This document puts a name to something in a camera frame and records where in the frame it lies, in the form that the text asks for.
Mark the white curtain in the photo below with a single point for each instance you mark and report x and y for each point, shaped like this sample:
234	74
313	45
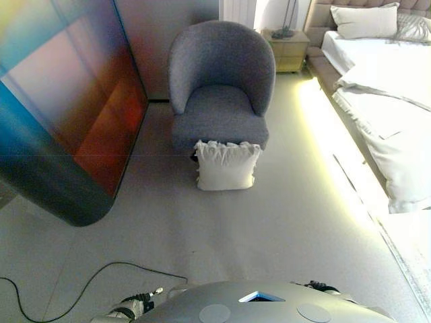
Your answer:
235	13

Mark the white bed pillow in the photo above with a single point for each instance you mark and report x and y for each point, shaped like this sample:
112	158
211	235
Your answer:
363	20

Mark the grey robot torso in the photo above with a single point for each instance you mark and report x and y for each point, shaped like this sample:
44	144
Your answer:
262	309

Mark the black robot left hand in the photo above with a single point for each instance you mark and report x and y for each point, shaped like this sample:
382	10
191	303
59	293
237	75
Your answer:
146	301

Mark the white fringed cushion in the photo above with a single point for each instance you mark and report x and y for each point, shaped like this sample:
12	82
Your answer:
225	168

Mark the grey upholstered armchair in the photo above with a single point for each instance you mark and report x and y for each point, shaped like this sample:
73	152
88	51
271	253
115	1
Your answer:
219	111

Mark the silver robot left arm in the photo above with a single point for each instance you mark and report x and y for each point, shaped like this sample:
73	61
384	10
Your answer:
121	311

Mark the beige wooden nightstand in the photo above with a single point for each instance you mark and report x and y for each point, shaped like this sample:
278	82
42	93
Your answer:
289	50

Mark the grey striped pillow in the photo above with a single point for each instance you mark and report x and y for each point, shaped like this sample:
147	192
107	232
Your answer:
415	28

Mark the beige upholstered bed frame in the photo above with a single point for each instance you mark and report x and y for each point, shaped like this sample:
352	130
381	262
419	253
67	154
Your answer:
320	20

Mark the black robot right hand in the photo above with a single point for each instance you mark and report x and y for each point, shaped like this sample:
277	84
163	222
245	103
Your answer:
316	285

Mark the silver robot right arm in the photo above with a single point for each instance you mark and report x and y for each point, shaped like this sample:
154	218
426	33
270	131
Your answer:
336	293

